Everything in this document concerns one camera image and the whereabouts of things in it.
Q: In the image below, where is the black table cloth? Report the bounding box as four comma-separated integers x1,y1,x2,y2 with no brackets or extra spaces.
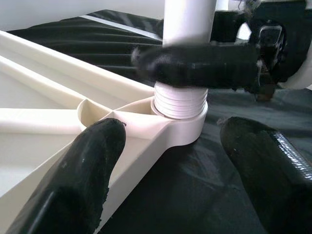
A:
7,9,312,234

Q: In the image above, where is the white tapered table leg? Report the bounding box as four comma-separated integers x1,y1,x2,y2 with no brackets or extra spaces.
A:
150,0,218,120

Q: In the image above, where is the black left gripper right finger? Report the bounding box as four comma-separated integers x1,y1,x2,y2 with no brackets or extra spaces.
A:
218,116,312,234

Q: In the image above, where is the white plastic table top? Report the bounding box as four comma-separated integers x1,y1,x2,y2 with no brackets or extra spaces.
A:
0,30,210,234

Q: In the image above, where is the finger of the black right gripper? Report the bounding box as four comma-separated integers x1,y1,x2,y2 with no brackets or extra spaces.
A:
156,10,247,44
131,43,261,90

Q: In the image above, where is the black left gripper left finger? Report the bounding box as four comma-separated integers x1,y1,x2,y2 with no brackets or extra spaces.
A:
4,117,128,234

